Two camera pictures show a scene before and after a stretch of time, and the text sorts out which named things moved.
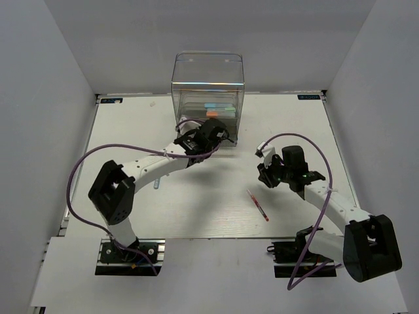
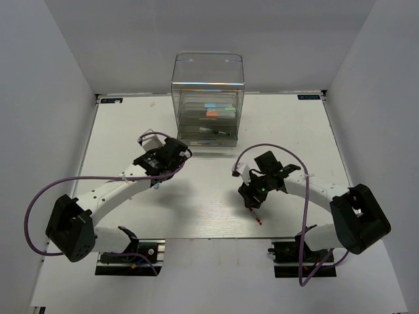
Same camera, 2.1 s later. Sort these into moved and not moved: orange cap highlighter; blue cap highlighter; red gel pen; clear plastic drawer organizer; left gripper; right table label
Moved: left gripper; red gel pen
Not moved: orange cap highlighter; right table label; blue cap highlighter; clear plastic drawer organizer
